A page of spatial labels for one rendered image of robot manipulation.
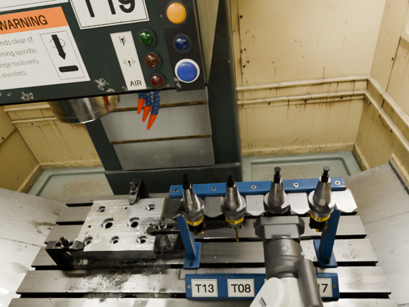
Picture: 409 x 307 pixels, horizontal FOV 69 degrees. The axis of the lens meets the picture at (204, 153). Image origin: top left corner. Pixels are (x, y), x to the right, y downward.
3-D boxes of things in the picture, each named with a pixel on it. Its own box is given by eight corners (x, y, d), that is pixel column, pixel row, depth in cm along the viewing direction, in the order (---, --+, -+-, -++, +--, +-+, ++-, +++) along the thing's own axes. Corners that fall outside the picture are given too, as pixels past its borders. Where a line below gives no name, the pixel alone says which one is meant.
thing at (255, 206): (266, 216, 75) (266, 214, 74) (245, 217, 75) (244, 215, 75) (264, 195, 80) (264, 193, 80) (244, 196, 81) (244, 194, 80)
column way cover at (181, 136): (216, 167, 139) (201, 59, 107) (120, 172, 145) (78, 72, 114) (217, 160, 143) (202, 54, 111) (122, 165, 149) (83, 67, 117)
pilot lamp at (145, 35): (155, 45, 41) (151, 29, 40) (140, 47, 42) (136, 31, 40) (156, 44, 42) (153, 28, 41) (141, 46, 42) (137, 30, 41)
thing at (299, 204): (312, 214, 73) (312, 212, 73) (290, 215, 74) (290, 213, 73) (306, 194, 79) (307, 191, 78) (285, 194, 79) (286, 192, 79)
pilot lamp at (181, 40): (191, 51, 42) (188, 35, 40) (175, 53, 42) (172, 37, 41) (191, 50, 42) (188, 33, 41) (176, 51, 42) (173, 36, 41)
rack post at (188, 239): (199, 268, 100) (183, 210, 81) (183, 269, 100) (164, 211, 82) (201, 243, 107) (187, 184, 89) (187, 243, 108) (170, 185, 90)
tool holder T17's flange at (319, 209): (328, 195, 78) (330, 188, 77) (338, 213, 73) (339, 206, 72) (304, 198, 79) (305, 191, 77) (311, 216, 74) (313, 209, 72)
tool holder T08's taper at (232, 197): (241, 195, 79) (240, 177, 75) (241, 209, 75) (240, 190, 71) (224, 196, 80) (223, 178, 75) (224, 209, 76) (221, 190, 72)
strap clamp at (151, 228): (188, 249, 106) (180, 222, 97) (152, 250, 108) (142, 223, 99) (189, 241, 109) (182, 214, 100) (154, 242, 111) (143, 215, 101)
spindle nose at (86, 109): (130, 89, 78) (115, 44, 71) (106, 123, 66) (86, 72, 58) (75, 93, 81) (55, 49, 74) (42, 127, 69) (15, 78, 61)
